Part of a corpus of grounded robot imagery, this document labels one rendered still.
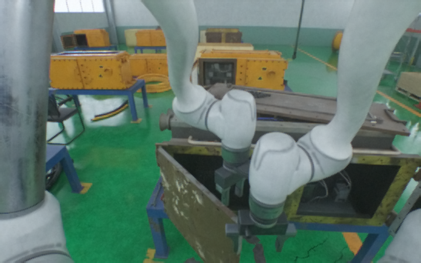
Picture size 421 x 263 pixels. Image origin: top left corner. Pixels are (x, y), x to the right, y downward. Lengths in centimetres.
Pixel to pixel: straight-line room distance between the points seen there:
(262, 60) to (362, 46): 350
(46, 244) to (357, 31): 58
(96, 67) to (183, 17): 410
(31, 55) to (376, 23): 45
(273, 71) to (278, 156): 339
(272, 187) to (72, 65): 445
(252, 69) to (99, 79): 279
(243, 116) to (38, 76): 43
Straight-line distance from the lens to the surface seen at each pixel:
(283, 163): 46
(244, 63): 380
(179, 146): 124
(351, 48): 33
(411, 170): 163
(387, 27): 31
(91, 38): 1146
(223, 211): 88
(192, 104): 62
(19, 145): 43
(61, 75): 489
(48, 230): 51
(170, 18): 35
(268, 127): 123
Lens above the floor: 189
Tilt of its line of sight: 29 degrees down
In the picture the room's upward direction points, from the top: straight up
